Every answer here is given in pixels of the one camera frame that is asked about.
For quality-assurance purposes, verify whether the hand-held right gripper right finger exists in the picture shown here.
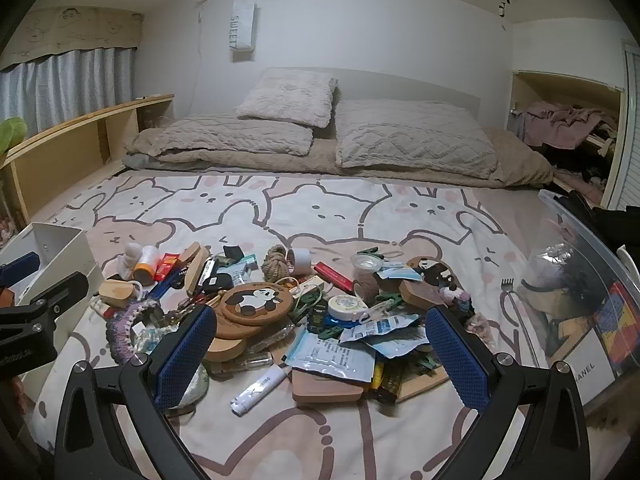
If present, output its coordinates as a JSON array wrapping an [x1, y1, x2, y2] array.
[[425, 305, 591, 480]]

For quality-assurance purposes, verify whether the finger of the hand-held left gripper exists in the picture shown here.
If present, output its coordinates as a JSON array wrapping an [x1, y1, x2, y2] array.
[[0, 252, 40, 284], [12, 271, 91, 316]]

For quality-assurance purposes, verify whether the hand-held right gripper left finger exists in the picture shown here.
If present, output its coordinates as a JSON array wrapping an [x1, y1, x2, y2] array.
[[52, 304, 217, 480]]

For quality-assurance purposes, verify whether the white storage box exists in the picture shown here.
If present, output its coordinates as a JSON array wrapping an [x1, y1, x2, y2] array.
[[0, 222, 106, 436]]

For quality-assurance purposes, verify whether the white squeeze tube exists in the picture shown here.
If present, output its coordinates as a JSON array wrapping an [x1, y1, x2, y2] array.
[[231, 365, 293, 417]]

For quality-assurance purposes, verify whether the large white mask packet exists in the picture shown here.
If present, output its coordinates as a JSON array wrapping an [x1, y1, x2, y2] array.
[[284, 327, 377, 386]]

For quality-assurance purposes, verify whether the thin wooden board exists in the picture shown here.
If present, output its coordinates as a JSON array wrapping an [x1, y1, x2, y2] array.
[[395, 360, 451, 404]]

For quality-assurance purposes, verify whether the oval wooden block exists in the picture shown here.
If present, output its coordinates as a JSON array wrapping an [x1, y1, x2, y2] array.
[[99, 280, 146, 309], [202, 335, 249, 363]]

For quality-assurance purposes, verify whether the purple crochet scrunchie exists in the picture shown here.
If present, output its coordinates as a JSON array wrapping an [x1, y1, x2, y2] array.
[[105, 300, 166, 366]]

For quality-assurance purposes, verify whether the rounded wooden block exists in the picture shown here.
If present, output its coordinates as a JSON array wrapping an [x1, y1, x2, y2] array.
[[399, 280, 444, 311]]

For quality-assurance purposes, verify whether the black rectangular power bank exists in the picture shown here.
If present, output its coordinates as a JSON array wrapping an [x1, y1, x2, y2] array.
[[200, 259, 221, 294]]

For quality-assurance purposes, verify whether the panda cork coaster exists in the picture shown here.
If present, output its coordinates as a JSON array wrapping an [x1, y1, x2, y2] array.
[[220, 282, 292, 319]]

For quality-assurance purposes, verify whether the metal fork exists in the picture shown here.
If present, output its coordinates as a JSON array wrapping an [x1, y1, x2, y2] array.
[[500, 276, 543, 366]]

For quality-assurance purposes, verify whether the red snack packet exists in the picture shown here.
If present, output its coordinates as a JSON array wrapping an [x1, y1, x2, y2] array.
[[155, 254, 181, 282]]

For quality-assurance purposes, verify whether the panda wooden charm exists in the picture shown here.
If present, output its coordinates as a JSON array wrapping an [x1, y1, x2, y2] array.
[[405, 255, 456, 291]]

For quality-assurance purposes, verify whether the white bottle orange cap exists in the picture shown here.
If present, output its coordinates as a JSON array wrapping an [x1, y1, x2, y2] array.
[[132, 246, 161, 285]]

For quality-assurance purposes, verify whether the teal packet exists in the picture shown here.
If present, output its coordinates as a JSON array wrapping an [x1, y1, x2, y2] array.
[[220, 260, 259, 286]]

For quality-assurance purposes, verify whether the small blue white packet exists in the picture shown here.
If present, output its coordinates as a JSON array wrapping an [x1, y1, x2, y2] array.
[[377, 265, 424, 284]]

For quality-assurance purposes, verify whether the brown bandage roll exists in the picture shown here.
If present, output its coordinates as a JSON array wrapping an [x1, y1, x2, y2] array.
[[352, 270, 384, 306]]

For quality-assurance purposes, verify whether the white round tin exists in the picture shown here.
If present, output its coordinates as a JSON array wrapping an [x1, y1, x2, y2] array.
[[327, 295, 364, 320]]

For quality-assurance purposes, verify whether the wooden bedside shelf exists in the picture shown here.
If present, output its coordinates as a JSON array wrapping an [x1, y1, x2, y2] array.
[[0, 93, 176, 233]]

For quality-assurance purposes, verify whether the green plush toy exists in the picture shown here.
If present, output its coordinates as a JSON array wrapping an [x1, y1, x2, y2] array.
[[0, 117, 27, 155]]

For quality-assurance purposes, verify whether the flat wooden block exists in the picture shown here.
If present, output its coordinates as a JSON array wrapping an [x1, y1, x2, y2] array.
[[291, 367, 366, 405]]

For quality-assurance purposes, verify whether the clear plastic lid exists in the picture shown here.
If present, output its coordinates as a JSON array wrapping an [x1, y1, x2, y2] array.
[[350, 252, 386, 274]]

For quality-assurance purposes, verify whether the white tape roll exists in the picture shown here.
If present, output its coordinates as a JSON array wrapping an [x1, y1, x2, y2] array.
[[289, 247, 314, 275]]

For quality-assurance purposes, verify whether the red rectangular case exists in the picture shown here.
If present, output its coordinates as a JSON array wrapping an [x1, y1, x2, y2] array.
[[312, 261, 351, 291]]

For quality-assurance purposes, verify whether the black fluffy item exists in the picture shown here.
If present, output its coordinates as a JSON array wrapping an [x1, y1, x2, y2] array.
[[560, 247, 611, 306]]

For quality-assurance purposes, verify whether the colourful knitted item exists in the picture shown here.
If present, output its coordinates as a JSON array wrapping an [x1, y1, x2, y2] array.
[[595, 282, 640, 376]]

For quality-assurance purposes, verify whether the clear plastic storage bin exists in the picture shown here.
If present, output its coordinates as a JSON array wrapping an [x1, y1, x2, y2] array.
[[520, 189, 640, 413]]

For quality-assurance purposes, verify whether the grey striped curtain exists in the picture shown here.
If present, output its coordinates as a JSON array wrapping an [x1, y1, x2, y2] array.
[[0, 47, 138, 133]]

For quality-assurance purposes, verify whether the bear printed bed sheet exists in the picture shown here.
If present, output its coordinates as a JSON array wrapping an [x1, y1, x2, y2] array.
[[30, 170, 631, 480]]

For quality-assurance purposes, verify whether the grey quilted pillow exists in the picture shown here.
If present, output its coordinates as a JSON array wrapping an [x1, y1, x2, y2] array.
[[334, 99, 500, 181], [125, 112, 316, 157]]

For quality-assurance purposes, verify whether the beige plush blanket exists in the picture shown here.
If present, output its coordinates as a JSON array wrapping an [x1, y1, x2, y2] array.
[[122, 127, 556, 188]]

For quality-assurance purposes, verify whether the beige printed curtain valance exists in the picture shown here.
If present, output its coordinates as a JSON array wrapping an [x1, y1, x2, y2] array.
[[0, 6, 146, 72]]

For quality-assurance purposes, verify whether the pile of clothes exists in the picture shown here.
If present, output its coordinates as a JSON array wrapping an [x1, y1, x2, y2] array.
[[512, 101, 621, 198]]

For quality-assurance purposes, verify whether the fluffy white cushion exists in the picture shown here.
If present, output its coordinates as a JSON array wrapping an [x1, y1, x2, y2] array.
[[236, 68, 339, 128]]

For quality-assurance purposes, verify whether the white headboard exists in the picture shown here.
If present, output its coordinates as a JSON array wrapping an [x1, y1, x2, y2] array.
[[250, 66, 483, 126]]

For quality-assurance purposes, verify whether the white louvered door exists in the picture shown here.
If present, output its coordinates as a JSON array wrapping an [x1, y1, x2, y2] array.
[[600, 40, 640, 211]]

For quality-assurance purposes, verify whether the rope knot ball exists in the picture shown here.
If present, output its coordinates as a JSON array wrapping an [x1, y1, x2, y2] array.
[[261, 245, 296, 281]]

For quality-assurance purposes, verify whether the wooden wall niche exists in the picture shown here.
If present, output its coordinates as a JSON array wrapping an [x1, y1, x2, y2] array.
[[507, 70, 626, 208]]

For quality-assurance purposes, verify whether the white wall cable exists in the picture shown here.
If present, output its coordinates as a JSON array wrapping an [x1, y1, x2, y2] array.
[[196, 2, 205, 108]]

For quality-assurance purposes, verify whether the white hanging wall sign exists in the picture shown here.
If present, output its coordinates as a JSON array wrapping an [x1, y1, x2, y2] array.
[[230, 0, 257, 54]]

